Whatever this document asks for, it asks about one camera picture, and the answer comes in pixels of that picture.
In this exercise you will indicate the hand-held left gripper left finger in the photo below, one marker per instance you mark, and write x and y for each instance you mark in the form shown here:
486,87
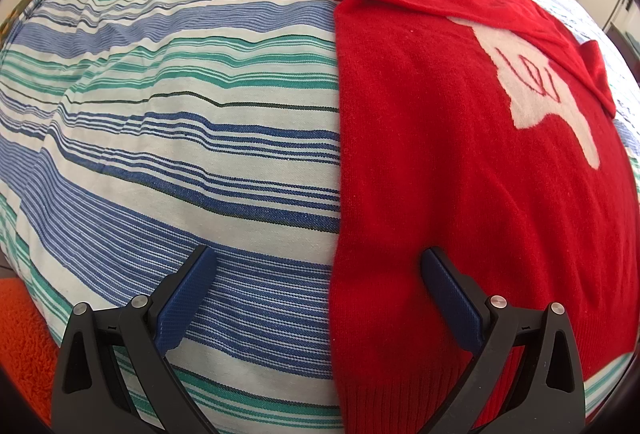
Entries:
182,294

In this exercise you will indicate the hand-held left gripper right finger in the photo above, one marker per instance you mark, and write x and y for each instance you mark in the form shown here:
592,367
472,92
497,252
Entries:
450,299

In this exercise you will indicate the red sweater with white print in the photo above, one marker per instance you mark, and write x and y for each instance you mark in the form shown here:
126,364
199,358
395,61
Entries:
450,164

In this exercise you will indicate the blue green striped bedspread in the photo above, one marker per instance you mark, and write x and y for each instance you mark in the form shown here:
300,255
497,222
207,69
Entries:
175,139

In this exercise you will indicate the orange fluffy rug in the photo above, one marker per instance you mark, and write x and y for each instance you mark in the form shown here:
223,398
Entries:
22,339

